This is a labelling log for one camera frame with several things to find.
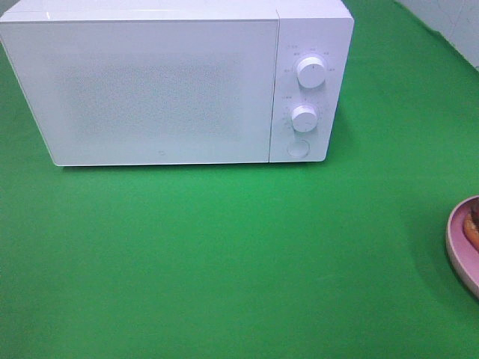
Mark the round white door release button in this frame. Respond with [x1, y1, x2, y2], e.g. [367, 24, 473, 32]
[287, 139, 310, 158]

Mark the white microwave door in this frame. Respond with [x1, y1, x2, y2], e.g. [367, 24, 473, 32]
[1, 20, 278, 166]

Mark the burger with lettuce and tomato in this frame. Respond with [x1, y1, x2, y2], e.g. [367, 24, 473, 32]
[463, 199, 479, 251]

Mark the pink round plate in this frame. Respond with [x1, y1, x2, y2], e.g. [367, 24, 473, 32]
[445, 195, 478, 298]

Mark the lower white microwave knob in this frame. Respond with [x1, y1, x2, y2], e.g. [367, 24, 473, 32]
[291, 105, 318, 133]

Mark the white microwave knob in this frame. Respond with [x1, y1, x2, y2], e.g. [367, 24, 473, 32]
[296, 55, 326, 89]
[291, 105, 318, 133]

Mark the upper white microwave knob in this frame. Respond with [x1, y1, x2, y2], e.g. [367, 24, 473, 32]
[296, 55, 326, 89]

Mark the green table cloth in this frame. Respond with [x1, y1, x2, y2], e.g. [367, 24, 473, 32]
[1, 1, 478, 358]

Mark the white microwave oven body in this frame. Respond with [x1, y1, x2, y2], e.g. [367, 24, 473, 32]
[1, 1, 354, 163]

